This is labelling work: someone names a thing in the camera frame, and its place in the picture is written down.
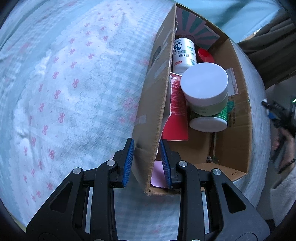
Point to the pink teal striped card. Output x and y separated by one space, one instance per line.
194 28

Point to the green label white jar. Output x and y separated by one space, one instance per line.
209 119

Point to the dark grey right curtain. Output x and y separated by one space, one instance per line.
272 50

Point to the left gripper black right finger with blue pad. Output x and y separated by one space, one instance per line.
211 207

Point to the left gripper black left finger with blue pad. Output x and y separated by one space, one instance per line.
82 206

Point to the red lid jar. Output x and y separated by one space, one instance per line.
204 56

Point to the light blue patterned bedsheet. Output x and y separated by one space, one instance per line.
72 74

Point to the pink paper sheet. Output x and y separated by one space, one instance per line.
158 175

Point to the right hand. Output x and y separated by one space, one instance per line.
287 159

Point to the large white lid jar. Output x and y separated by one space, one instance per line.
205 87

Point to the red white box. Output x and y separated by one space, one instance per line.
176 121

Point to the brown cardboard box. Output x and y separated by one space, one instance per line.
230 151

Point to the tall white supplement bottle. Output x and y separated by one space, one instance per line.
184 55

